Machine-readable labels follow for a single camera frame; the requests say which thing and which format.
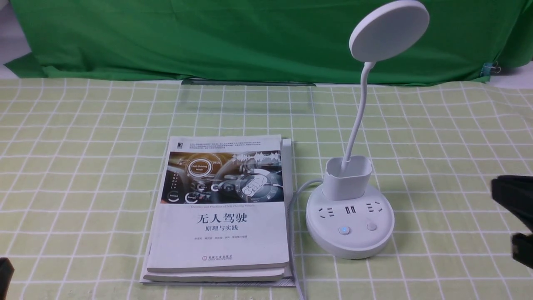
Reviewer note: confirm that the green checked tablecloth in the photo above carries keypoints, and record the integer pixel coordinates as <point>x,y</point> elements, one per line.
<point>81,162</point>

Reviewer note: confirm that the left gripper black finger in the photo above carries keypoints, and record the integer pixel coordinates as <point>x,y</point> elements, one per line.
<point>6,272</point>

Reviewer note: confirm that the blue binder clip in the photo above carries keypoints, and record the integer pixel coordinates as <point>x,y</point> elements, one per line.
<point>489,69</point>

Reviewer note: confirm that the white desk lamp with sockets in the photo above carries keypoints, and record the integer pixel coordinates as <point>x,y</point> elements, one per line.
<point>345,215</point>

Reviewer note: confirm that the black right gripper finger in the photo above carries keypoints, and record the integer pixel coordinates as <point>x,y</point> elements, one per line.
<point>515,194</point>

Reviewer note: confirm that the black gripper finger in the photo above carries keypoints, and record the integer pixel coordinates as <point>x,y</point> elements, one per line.
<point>522,249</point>

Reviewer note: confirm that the green backdrop cloth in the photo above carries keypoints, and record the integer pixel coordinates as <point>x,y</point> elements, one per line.
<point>261,40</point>

